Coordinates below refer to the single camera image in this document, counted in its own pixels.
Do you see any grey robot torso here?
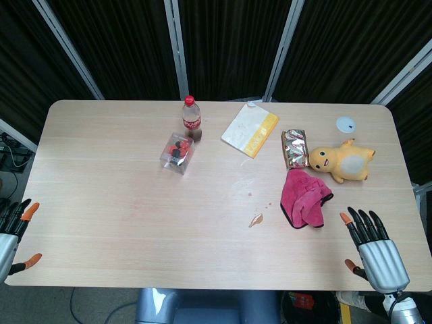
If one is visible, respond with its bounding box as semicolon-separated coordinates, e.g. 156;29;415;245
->
134;288;281;324

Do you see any red and black toy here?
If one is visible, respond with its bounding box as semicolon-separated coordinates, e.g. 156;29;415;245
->
165;140;190;168

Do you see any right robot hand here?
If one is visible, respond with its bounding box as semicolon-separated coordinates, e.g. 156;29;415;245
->
340;207;411;292

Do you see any shiny foil snack pack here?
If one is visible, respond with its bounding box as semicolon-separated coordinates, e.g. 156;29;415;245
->
281;128;311;170

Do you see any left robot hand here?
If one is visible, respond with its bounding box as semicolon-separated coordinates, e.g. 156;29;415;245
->
0;198;43;284

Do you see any grey partition post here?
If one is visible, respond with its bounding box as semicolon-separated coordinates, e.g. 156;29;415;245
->
32;0;105;101
164;0;190;101
262;0;306;103
370;42;432;105

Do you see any black curtain panel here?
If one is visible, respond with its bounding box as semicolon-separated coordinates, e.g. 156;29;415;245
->
387;76;432;186
0;0;99;138
178;0;292;102
47;0;180;101
272;0;432;103

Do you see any cola bottle with red cap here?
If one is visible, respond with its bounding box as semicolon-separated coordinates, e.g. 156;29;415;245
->
182;95;203;143

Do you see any pink cloth with black trim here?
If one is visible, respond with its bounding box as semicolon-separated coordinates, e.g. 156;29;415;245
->
279;169;335;230

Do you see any white yellow booklet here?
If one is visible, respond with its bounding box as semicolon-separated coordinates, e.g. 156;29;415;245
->
221;103;280;159

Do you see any clear plastic box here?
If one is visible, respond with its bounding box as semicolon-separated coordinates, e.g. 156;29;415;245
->
159;132;196;176

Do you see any yellow plush toy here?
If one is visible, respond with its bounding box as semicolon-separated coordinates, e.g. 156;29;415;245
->
308;138;377;184

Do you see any black bin with red bag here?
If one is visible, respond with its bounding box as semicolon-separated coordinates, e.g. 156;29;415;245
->
281;290;342;324

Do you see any floor equipment with cables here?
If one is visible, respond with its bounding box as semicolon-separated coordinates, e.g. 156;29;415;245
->
0;132;35;173

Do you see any white round lid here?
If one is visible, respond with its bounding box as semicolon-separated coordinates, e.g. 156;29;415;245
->
335;116;356;132

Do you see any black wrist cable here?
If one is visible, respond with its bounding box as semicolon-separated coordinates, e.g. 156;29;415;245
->
387;290;406;324

